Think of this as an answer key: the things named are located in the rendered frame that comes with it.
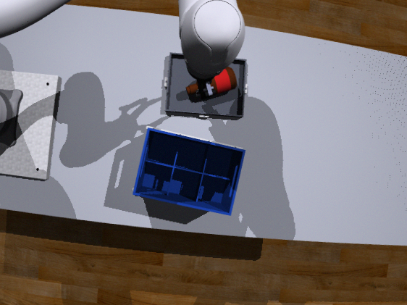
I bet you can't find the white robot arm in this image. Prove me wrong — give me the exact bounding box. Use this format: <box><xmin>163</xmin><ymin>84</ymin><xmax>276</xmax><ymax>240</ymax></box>
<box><xmin>0</xmin><ymin>0</ymin><xmax>245</xmax><ymax>146</ymax></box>

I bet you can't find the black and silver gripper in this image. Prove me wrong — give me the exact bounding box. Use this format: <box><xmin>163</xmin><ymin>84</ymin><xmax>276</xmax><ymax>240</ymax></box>
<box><xmin>188</xmin><ymin>71</ymin><xmax>216</xmax><ymax>100</ymax></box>

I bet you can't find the brown bottle with red label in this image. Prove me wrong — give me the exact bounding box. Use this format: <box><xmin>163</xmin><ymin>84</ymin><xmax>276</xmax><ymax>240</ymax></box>
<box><xmin>186</xmin><ymin>67</ymin><xmax>237</xmax><ymax>95</ymax></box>

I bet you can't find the blue divided crate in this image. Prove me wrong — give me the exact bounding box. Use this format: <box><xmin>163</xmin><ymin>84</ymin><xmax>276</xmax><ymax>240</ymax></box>
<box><xmin>133</xmin><ymin>128</ymin><xmax>246</xmax><ymax>216</ymax></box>

